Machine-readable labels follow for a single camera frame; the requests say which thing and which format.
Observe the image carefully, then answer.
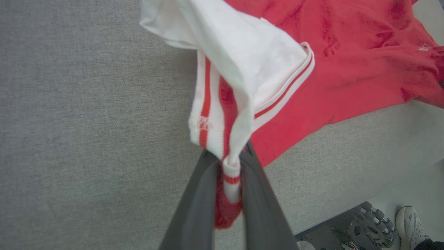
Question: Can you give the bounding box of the red and white t-shirt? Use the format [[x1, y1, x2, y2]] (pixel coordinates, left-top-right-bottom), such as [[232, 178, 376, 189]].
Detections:
[[139, 0, 444, 230]]

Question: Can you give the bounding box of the grey fabric padded bench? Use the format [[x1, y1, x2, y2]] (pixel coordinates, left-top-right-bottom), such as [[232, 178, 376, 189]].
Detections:
[[0, 0, 444, 250]]

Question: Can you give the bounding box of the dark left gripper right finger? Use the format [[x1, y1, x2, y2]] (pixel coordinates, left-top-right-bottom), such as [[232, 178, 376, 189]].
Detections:
[[239, 141, 299, 250]]

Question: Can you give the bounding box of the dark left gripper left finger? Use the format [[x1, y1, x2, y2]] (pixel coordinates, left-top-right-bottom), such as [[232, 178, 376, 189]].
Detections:
[[159, 150, 221, 250]]

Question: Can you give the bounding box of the dark trouser leg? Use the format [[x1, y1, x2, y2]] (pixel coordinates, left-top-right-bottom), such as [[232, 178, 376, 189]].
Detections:
[[414, 238, 444, 250]]

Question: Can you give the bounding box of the white sneaker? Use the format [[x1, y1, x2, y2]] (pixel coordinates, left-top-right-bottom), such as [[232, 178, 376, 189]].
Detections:
[[395, 206, 431, 250]]

